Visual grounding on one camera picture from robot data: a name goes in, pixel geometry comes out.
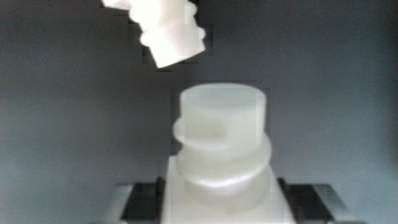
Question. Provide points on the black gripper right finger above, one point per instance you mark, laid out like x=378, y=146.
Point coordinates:
x=314, y=203

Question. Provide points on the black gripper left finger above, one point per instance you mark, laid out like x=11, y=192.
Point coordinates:
x=144, y=203

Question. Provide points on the white leg tagged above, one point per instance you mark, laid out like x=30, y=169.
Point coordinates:
x=172, y=36
x=222, y=189

